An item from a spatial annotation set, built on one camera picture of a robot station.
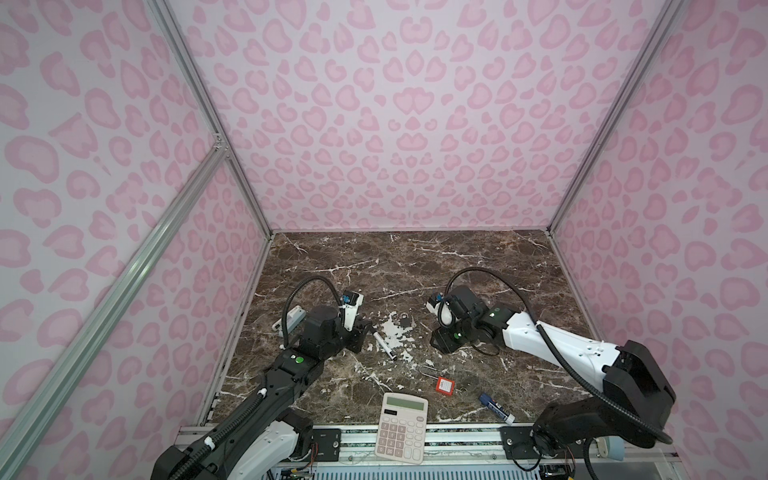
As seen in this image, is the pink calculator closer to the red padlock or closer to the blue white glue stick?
the red padlock

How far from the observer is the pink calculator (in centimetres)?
73

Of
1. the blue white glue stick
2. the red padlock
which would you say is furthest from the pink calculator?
the blue white glue stick
